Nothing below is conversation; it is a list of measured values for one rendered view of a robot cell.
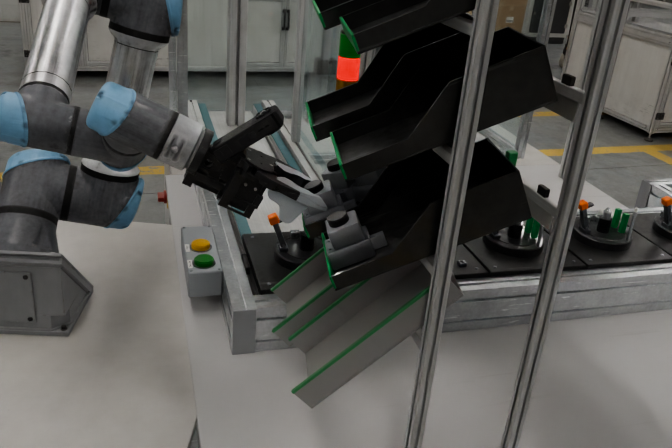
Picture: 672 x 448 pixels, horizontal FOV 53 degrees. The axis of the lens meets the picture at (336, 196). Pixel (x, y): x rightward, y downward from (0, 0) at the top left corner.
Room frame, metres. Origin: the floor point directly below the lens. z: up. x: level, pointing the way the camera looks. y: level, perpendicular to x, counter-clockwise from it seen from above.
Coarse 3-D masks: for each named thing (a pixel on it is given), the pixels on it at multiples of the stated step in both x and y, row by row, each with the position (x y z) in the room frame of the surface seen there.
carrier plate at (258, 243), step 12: (252, 240) 1.31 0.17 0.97; (264, 240) 1.31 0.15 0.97; (276, 240) 1.32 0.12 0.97; (252, 252) 1.26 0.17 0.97; (264, 252) 1.26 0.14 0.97; (252, 264) 1.21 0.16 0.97; (264, 264) 1.21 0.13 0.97; (276, 264) 1.21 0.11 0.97; (264, 276) 1.16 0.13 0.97; (276, 276) 1.16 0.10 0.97; (264, 288) 1.12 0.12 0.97
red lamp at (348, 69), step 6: (342, 60) 1.46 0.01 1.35; (348, 60) 1.45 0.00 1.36; (354, 60) 1.46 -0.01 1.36; (342, 66) 1.46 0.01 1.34; (348, 66) 1.45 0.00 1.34; (354, 66) 1.46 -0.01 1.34; (342, 72) 1.46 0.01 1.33; (348, 72) 1.45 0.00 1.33; (354, 72) 1.46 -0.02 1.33; (342, 78) 1.46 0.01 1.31; (348, 78) 1.45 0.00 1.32; (354, 78) 1.46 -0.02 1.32
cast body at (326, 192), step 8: (312, 184) 0.95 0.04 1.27; (320, 184) 0.94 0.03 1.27; (328, 184) 0.95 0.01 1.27; (312, 192) 0.93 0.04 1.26; (320, 192) 0.93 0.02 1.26; (328, 192) 0.93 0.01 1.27; (328, 200) 0.93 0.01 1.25; (336, 200) 0.93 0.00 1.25; (352, 200) 0.96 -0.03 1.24; (312, 208) 0.92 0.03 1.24; (328, 208) 0.93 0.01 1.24; (336, 208) 0.93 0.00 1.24; (344, 208) 0.95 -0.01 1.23; (304, 216) 0.93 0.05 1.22; (312, 216) 0.93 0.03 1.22; (320, 216) 0.93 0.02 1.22
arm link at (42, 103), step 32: (64, 0) 1.16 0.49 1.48; (96, 0) 1.23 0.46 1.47; (64, 32) 1.09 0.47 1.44; (32, 64) 1.01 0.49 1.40; (64, 64) 1.03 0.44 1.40; (0, 96) 0.92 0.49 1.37; (32, 96) 0.94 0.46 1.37; (64, 96) 0.98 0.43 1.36; (0, 128) 0.90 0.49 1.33; (32, 128) 0.91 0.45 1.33; (64, 128) 0.92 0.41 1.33
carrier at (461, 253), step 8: (456, 248) 1.36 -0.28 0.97; (464, 248) 1.36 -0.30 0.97; (456, 256) 1.32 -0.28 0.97; (464, 256) 1.33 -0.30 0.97; (472, 256) 1.33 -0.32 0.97; (456, 264) 1.28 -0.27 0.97; (472, 264) 1.29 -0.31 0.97; (480, 264) 1.29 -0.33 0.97; (456, 272) 1.25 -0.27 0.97; (464, 272) 1.25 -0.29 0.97; (472, 272) 1.25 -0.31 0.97; (480, 272) 1.26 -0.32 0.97; (488, 272) 1.26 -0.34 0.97
